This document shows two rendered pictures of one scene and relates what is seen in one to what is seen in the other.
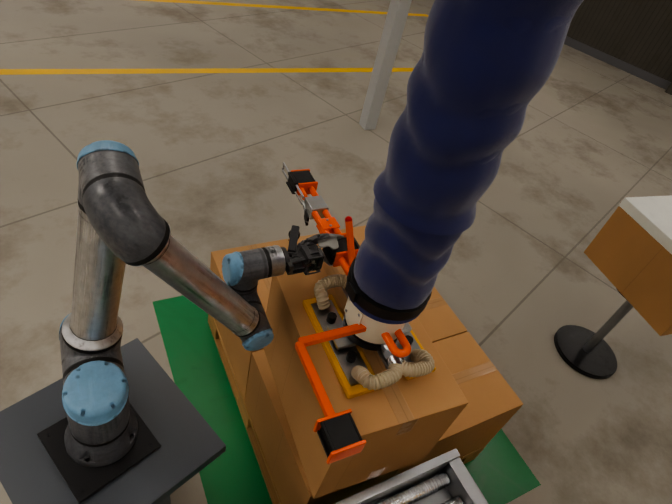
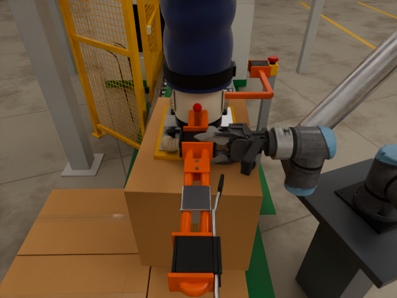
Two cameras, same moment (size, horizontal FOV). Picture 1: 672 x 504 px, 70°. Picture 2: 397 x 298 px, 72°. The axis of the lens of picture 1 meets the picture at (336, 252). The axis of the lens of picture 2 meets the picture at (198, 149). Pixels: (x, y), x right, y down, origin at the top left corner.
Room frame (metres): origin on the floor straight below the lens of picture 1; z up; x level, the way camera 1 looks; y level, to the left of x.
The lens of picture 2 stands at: (1.63, 0.34, 1.65)
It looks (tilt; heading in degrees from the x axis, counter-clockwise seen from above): 38 degrees down; 216
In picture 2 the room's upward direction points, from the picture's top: straight up
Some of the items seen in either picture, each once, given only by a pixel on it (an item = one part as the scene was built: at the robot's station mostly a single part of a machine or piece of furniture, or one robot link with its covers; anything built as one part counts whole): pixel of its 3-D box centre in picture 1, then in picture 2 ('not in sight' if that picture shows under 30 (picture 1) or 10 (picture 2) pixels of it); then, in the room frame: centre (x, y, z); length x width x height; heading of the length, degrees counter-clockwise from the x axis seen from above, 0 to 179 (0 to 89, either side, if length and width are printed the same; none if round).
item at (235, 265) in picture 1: (246, 267); (309, 143); (0.96, 0.24, 1.20); 0.12 x 0.09 x 0.10; 127
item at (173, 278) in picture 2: (303, 181); (191, 261); (1.43, 0.18, 1.20); 0.08 x 0.07 x 0.05; 35
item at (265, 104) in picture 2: not in sight; (261, 128); (-0.06, -0.28, 0.50); 0.07 x 0.07 x 1.00; 37
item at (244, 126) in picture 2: (300, 257); (248, 142); (1.05, 0.10, 1.20); 0.12 x 0.09 x 0.08; 127
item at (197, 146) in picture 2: (341, 249); (197, 142); (1.14, -0.02, 1.20); 0.10 x 0.08 x 0.06; 125
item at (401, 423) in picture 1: (349, 366); (198, 174); (0.95, -0.15, 0.87); 0.60 x 0.40 x 0.40; 33
